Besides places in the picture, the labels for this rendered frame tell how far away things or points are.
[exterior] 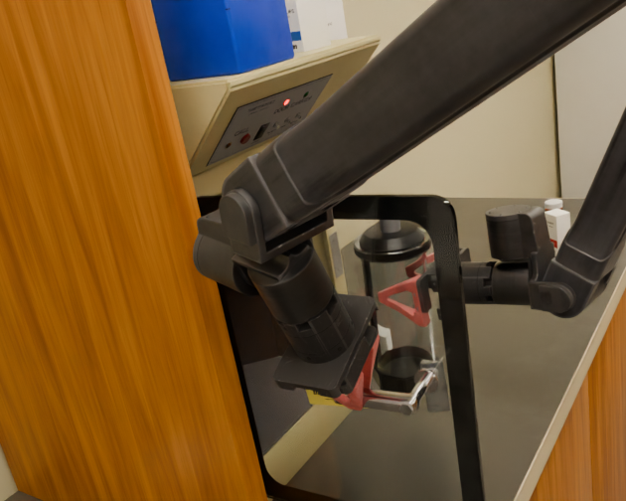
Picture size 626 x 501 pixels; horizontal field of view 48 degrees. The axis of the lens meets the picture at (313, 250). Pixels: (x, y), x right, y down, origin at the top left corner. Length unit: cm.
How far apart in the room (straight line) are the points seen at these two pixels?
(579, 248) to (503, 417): 35
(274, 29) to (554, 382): 72
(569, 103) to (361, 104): 341
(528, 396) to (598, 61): 275
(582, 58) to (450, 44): 339
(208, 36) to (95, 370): 41
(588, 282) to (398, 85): 51
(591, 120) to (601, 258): 297
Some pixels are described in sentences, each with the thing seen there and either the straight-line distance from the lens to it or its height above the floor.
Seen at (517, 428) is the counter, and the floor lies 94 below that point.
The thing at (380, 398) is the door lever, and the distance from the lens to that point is 68.
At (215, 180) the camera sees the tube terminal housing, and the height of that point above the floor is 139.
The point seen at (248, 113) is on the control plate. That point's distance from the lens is 76.
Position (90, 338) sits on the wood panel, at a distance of 85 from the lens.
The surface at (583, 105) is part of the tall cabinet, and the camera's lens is 380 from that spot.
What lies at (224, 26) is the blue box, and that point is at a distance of 72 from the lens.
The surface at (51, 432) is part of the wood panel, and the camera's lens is 104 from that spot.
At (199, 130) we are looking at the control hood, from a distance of 73.
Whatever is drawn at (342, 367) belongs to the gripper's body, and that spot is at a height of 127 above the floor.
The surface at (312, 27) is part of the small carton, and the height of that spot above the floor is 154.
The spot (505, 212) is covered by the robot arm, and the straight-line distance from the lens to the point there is 91.
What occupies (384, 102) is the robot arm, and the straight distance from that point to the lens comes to 41.
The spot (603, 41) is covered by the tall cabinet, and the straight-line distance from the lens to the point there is 373.
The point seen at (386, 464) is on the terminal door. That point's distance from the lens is 80.
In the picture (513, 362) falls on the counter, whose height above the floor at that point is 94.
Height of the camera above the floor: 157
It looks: 20 degrees down
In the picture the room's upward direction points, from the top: 10 degrees counter-clockwise
